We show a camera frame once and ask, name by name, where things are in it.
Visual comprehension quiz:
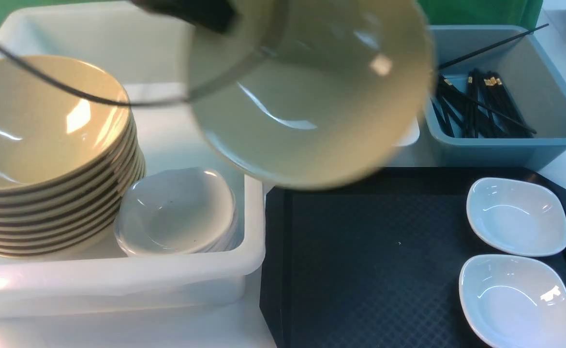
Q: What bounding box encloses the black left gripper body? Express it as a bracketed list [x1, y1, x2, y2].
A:
[132, 0, 238, 34]

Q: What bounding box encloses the yellow noodle bowl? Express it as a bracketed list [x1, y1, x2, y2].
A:
[187, 0, 436, 189]

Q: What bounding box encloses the white sauce dish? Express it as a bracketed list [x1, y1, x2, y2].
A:
[458, 255, 566, 348]
[466, 177, 566, 258]

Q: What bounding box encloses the top stacked yellow bowl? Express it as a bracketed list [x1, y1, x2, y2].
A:
[0, 58, 131, 192]

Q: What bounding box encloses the large white plastic bin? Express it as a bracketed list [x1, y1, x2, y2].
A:
[0, 1, 266, 319]

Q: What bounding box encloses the stack of white sauce dishes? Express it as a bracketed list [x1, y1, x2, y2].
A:
[114, 167, 241, 256]

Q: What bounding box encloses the stack of yellow bowls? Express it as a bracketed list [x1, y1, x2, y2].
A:
[0, 111, 146, 258]

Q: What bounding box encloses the white spoon bin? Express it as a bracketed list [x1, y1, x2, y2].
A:
[396, 117, 420, 147]

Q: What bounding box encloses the pile of black chopsticks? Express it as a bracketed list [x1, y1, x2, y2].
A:
[431, 69, 537, 139]

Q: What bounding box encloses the blue-grey chopstick bin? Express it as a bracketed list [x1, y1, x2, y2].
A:
[425, 34, 566, 170]

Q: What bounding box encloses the black serving tray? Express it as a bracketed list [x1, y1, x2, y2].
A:
[259, 167, 566, 348]

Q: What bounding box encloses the black camera cable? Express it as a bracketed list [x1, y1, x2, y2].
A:
[0, 24, 283, 108]

